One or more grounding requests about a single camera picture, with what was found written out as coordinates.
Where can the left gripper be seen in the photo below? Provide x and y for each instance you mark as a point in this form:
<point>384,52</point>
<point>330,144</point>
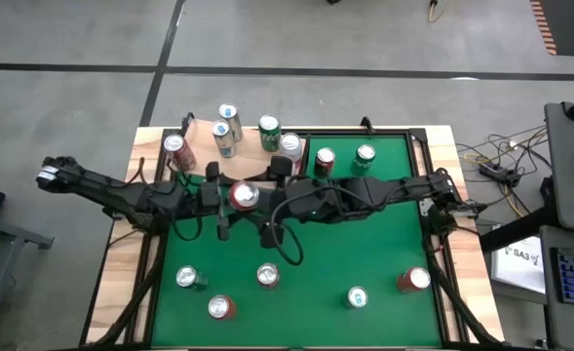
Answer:
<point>211,200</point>

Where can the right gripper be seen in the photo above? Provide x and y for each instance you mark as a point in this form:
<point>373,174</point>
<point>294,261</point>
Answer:
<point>311,200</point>

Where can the red soda can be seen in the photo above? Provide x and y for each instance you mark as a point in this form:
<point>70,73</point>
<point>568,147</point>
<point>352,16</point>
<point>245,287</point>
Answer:
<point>218,306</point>
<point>419,278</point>
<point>244,195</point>

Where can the green Sprite can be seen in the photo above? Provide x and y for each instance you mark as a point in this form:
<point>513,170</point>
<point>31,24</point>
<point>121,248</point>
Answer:
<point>364,153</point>
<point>186,276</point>
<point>270,139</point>

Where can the blue silver Red Bull can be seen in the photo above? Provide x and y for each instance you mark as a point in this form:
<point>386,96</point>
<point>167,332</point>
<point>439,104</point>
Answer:
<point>225,144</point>
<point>355,296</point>
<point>230,122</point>

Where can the red Coca-Cola can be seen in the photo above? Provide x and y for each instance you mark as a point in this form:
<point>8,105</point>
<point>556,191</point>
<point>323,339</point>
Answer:
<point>268,274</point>
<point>324,157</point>
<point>181,153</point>

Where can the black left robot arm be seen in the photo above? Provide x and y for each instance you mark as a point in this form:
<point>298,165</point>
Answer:
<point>111,192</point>

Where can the green table mat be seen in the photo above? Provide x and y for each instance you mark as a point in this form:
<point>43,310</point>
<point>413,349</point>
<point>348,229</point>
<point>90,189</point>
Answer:
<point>306,317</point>

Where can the grey metal cart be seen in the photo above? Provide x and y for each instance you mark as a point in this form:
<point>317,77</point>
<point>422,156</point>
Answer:
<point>23,234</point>

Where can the black power strip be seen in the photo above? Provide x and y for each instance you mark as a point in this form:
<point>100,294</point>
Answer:
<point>498,173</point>

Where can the white paper sign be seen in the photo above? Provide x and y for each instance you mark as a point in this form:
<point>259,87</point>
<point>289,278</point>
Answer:
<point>515,268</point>

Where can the grey desk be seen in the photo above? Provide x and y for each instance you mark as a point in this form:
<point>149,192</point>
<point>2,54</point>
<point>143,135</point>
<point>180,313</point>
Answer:
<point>569,170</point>
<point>559,322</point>

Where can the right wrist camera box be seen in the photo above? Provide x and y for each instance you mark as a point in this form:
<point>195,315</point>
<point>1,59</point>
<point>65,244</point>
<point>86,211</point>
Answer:
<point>281,168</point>

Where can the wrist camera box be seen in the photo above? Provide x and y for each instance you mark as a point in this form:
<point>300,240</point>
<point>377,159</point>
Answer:
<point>281,168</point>
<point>212,170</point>

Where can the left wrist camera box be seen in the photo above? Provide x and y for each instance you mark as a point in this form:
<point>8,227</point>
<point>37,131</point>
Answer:
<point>212,170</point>

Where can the wooden shelf black metal frame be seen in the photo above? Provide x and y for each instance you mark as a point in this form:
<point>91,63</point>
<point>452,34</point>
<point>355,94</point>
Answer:
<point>245,163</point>

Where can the black metal rig frame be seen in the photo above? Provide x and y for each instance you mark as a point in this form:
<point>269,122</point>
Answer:
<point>153,292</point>

